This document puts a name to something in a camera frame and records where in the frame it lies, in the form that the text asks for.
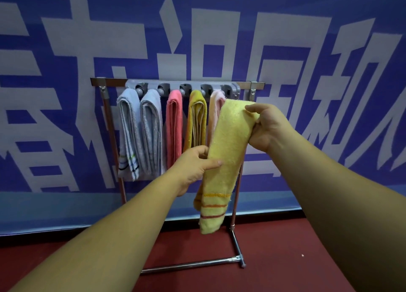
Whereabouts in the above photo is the pink towel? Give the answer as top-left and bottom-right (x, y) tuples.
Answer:
(165, 89), (184, 169)

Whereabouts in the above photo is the pale green towel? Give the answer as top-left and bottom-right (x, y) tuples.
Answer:
(193, 99), (261, 235)

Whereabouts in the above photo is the white printed towel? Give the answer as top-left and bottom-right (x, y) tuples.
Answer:
(206, 90), (226, 147)

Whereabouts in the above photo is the yellow towel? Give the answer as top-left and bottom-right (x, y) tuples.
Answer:
(183, 89), (208, 153)

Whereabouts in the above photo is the metal towel rack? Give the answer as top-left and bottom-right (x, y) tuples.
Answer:
(90, 77), (266, 275)

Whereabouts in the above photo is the person's right hand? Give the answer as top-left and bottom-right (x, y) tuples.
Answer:
(244, 103), (299, 155)

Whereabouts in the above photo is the person's left forearm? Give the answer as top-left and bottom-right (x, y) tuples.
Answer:
(9, 169), (181, 292)

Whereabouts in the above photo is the plain light blue towel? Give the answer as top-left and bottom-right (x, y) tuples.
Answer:
(139, 89), (167, 178)

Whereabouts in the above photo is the grey plastic clip strip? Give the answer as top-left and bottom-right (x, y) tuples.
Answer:
(125, 80), (241, 100)

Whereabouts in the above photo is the striped light blue towel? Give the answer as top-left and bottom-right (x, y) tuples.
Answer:
(116, 88), (143, 182)

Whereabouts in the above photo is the person's left hand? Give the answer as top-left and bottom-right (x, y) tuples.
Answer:
(166, 145), (223, 197)

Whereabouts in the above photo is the person's right forearm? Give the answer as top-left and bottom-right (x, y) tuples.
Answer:
(268, 131), (406, 292)

